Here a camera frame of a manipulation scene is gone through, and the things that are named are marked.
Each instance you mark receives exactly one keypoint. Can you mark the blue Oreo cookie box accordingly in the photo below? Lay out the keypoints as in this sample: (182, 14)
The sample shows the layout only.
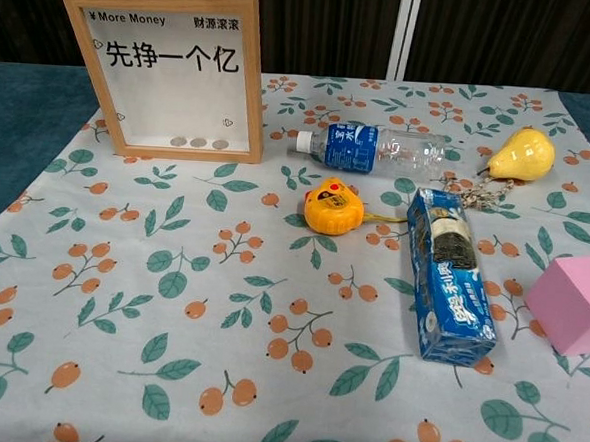
(451, 290)

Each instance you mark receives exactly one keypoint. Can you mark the white partition post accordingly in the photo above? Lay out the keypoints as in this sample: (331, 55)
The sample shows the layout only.
(404, 32)

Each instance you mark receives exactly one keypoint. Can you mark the clear bottle with blue label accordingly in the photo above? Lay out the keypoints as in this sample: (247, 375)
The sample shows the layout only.
(352, 149)

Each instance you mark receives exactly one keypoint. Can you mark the pink cube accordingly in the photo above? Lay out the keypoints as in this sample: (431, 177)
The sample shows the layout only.
(571, 298)

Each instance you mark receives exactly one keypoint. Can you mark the yellow tape measure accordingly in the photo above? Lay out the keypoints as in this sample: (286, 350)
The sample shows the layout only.
(331, 208)

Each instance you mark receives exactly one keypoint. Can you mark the floral tablecloth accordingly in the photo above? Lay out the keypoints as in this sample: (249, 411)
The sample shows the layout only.
(265, 379)

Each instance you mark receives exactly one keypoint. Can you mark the teal table cover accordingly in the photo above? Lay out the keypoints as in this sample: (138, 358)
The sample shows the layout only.
(21, 104)

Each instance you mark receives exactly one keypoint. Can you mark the yellow pear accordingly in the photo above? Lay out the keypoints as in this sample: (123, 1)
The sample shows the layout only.
(524, 155)

